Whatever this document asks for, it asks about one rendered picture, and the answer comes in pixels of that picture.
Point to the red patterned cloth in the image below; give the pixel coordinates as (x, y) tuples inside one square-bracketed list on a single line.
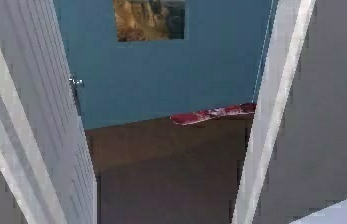
[(211, 114)]

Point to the framed brown landscape picture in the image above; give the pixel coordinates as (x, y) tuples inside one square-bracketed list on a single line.
[(149, 19)]

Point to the white room door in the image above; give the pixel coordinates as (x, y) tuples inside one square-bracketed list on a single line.
[(44, 110)]

